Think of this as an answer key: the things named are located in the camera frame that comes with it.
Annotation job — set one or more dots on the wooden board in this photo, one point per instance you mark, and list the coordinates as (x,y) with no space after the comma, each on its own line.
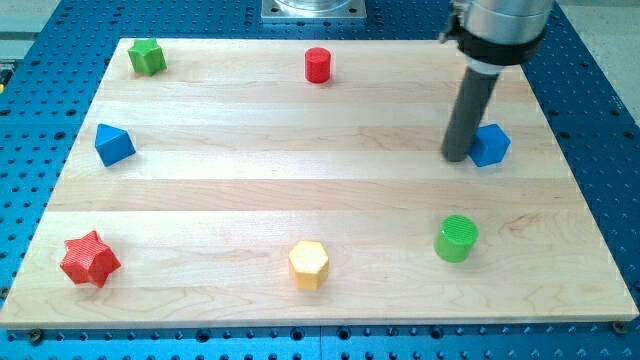
(239,157)

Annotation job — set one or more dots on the yellow hexagon block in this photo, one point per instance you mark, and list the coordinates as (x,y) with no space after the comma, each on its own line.
(308,264)

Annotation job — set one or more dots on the blue cube block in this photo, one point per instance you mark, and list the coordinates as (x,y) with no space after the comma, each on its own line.
(489,146)

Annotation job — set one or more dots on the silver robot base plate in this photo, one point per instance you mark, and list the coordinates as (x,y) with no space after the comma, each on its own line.
(273,10)

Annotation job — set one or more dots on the blue triangular block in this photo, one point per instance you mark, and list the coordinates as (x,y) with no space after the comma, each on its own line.
(113,144)

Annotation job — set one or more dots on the red cylinder block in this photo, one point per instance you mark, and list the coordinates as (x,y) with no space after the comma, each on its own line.
(317,65)

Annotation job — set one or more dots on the green cylinder block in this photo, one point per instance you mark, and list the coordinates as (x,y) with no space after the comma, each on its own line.
(456,238)

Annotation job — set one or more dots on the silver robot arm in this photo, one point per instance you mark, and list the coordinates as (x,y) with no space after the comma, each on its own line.
(494,34)

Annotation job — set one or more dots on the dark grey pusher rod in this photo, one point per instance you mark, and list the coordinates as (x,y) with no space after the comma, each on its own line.
(470,105)

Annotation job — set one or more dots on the green star block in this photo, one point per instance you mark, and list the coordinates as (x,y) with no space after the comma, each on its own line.
(146,56)

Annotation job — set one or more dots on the red star block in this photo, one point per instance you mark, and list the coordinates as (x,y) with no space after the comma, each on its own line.
(89,260)

